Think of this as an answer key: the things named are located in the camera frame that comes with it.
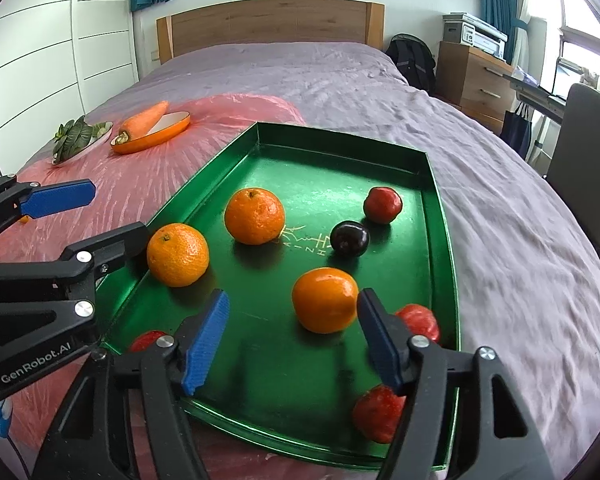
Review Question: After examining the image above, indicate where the white plate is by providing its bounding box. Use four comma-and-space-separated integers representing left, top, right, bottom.
51, 121, 115, 166

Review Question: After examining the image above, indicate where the pink plastic sheet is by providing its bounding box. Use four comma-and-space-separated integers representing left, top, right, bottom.
0, 94, 305, 480

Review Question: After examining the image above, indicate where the dark plum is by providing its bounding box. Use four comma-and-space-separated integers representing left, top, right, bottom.
329, 220, 371, 257

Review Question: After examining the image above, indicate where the carrot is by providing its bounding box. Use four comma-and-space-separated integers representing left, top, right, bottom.
111, 100, 171, 143

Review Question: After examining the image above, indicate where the orange oval dish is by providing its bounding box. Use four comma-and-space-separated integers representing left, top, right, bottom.
110, 111, 191, 156

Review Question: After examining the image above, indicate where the grey chair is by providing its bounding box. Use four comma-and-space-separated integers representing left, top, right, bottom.
544, 82, 600, 266

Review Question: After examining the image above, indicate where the laptop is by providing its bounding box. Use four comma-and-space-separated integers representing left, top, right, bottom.
550, 57, 588, 101

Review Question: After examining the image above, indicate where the navy bag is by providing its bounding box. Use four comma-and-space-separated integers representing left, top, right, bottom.
500, 105, 534, 161

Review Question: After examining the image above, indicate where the small red apple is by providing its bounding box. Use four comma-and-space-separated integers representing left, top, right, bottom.
395, 303, 441, 345
129, 330, 168, 353
363, 186, 403, 225
351, 385, 405, 444

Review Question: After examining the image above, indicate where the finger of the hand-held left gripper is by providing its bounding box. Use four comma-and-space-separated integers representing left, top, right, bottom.
0, 175, 97, 248
0, 222, 151, 305

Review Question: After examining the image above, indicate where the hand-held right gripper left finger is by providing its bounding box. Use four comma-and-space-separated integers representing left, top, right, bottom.
32, 288, 231, 480

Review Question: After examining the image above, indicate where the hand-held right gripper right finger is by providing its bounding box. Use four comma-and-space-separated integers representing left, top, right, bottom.
357, 288, 555, 480

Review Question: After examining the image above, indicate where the white wardrobe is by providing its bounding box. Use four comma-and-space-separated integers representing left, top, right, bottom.
0, 0, 141, 171

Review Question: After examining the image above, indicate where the wooden headboard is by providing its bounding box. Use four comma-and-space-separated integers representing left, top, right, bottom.
156, 0, 385, 65

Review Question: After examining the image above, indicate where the white printer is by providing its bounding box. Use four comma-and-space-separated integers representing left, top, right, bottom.
462, 17, 509, 58

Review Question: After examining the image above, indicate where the window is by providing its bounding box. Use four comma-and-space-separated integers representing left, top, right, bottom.
534, 0, 600, 91

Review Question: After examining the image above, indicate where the bok choy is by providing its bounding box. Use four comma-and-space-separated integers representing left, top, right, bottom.
54, 115, 108, 158

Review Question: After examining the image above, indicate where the black backpack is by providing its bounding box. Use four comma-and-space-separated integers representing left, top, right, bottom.
385, 33, 437, 93

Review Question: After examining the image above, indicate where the glass desk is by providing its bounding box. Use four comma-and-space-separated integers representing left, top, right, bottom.
502, 72, 568, 121

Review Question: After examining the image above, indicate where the wooden dresser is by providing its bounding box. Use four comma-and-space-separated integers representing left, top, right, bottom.
436, 41, 515, 133

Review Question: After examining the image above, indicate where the green tray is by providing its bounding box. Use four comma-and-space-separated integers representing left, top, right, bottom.
97, 121, 461, 472

